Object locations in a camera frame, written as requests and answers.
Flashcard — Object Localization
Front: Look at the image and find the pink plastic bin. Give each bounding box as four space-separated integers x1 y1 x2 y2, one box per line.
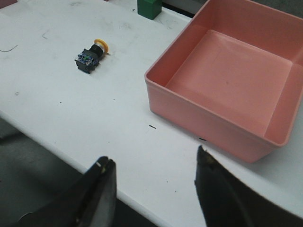
145 0 303 163

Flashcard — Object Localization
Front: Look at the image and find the yellow push button switch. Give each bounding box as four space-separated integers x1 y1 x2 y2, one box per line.
74 39 109 74

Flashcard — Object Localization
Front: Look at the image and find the green cube block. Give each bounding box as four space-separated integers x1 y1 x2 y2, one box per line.
137 0 162 20

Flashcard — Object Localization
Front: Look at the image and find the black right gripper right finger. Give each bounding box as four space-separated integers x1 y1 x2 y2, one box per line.
195 146 303 227

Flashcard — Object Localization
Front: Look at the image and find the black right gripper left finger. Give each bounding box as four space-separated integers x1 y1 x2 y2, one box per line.
14 157 116 227

